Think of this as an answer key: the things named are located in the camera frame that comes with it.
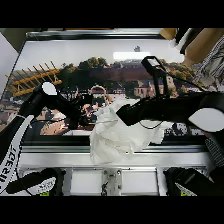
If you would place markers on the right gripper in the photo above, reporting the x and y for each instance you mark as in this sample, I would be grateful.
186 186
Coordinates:
130 113

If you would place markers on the white long-sleeved shirt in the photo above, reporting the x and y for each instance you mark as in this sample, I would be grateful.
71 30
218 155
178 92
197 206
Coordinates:
113 140

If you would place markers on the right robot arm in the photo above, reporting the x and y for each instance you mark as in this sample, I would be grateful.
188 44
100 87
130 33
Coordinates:
186 106

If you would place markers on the person's forearm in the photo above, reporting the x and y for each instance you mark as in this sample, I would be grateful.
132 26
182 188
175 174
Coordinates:
216 151

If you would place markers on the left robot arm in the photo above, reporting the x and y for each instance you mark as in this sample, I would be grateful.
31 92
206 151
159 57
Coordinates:
13 133

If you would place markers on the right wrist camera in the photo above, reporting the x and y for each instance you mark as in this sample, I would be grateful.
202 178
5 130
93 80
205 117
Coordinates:
156 71

